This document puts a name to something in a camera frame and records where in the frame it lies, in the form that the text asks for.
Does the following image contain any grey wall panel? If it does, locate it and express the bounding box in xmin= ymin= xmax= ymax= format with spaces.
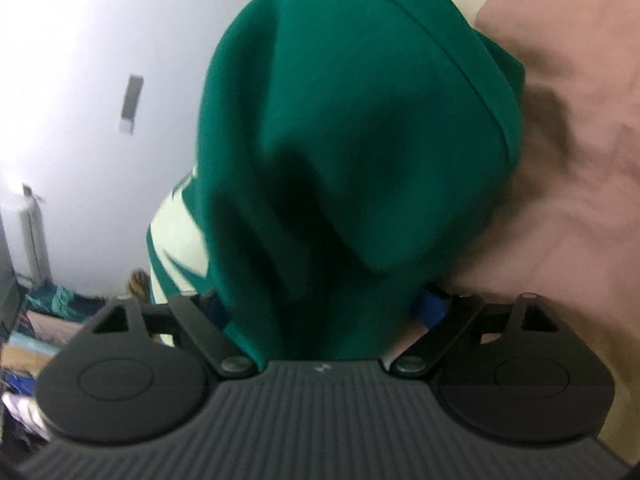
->
xmin=120 ymin=75 xmax=144 ymax=122

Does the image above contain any clutter pile on floor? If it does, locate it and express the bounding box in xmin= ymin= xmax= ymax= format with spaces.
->
xmin=1 ymin=282 xmax=107 ymax=463

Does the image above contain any white wall switch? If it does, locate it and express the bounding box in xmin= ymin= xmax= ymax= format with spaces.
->
xmin=118 ymin=119 xmax=134 ymax=136

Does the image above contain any patchwork checkered quilt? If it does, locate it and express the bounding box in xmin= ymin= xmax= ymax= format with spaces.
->
xmin=449 ymin=0 xmax=639 ymax=463

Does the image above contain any green sweatshirt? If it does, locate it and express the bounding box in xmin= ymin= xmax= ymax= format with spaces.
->
xmin=146 ymin=0 xmax=525 ymax=365

